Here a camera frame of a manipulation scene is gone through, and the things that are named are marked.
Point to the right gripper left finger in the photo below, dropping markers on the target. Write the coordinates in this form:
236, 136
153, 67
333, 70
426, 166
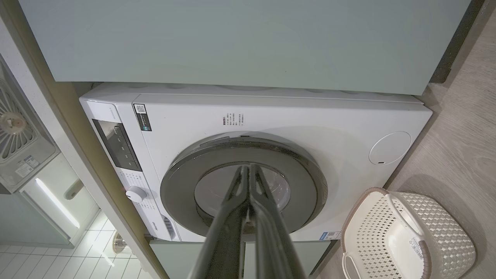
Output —
224, 240

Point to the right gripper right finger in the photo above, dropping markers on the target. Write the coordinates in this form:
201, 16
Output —
271, 240

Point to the round glass washing machine door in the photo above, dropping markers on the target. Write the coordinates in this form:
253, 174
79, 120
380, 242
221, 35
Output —
182, 186

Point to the white front-load washing machine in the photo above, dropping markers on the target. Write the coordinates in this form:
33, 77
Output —
310, 116

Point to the basket product label sticker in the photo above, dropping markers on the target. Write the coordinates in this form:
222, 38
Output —
416, 248

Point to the cream perforated laundry basket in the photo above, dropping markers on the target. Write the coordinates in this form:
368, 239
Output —
445, 232

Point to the blue white energy label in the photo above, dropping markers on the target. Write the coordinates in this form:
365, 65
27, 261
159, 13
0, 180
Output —
330, 235

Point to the white round control knob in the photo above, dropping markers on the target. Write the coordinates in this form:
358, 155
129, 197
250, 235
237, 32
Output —
136, 194

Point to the round metal fitting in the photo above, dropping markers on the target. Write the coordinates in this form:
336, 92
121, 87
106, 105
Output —
120, 244

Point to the dark control display panel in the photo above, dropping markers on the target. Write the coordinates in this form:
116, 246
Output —
118, 145

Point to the black QR code sticker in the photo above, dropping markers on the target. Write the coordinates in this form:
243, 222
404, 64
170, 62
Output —
142, 116

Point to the round filter access cover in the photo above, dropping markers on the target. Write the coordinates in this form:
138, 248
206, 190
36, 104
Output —
389, 148

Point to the white beige countertop slab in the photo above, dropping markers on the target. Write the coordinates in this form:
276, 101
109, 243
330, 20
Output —
89, 155

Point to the pale green cabinet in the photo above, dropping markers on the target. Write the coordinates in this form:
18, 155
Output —
252, 38

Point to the grey ventilation fan unit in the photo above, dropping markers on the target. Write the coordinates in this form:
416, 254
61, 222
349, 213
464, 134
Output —
15, 128

